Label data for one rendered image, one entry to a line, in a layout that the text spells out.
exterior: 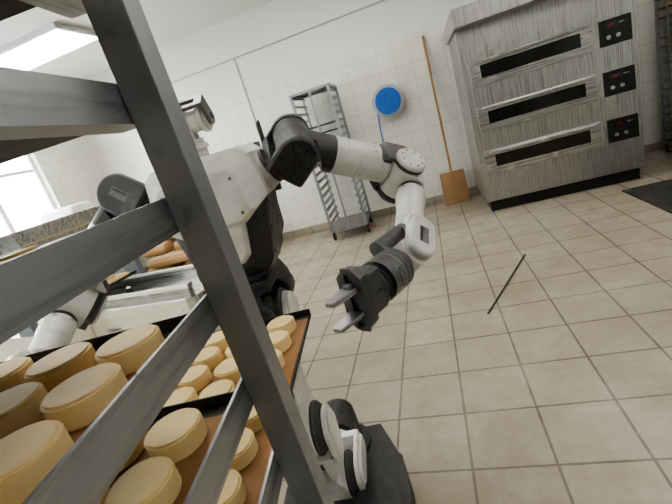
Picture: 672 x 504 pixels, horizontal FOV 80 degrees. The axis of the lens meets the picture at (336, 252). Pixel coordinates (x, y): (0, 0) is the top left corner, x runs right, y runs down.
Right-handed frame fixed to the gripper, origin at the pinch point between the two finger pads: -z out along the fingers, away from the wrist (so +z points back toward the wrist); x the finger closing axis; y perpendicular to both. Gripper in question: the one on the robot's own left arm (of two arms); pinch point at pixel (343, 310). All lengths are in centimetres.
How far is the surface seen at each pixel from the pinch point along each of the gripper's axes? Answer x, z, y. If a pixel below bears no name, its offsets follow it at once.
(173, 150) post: 31.6, -28.1, 16.1
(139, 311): -24, 18, -151
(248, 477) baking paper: -1.0, -31.4, 11.3
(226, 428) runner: 9.6, -33.8, 17.5
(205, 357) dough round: 1.0, -19.7, -14.3
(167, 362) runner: 18.2, -36.3, 19.4
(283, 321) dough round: 1.0, -7.0, -8.2
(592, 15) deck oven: 57, 429, -21
